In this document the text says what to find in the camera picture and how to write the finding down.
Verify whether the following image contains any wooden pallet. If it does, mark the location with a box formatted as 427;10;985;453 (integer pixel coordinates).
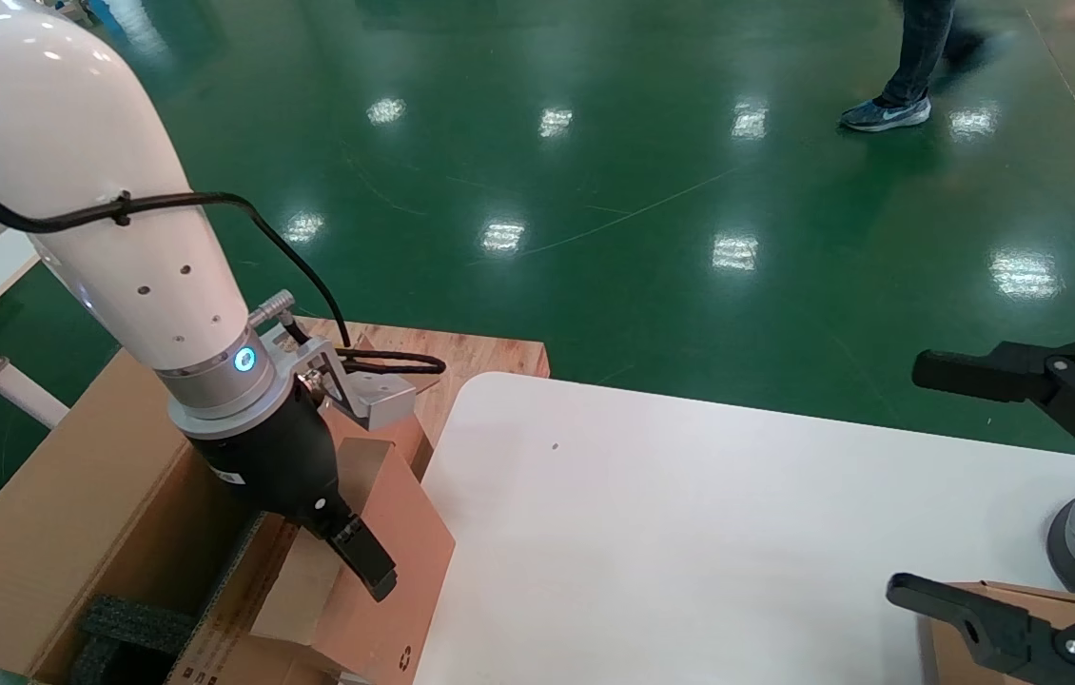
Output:
295;319;550;448

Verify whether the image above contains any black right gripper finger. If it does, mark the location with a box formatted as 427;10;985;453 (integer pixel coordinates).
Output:
886;572;1075;685
912;335;1075;477

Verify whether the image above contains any person in yellow coat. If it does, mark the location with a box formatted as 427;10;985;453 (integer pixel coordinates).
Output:
839;0;1009;132

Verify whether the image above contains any small brown cardboard box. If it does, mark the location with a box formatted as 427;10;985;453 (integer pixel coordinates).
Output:
918;580;1075;685
250;436;457;685

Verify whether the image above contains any big brown cardboard box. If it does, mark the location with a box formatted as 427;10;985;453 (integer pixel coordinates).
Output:
0;333;458;685

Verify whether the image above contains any black foam padding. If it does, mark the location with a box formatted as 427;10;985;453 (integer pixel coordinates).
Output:
71;595;201;685

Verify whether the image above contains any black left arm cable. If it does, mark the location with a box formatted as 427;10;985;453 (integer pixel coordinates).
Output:
0;133;448;377

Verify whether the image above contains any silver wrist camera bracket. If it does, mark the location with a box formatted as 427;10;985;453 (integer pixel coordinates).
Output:
295;338;420;431

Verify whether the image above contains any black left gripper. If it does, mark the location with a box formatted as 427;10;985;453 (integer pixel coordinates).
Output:
186;379;399;602

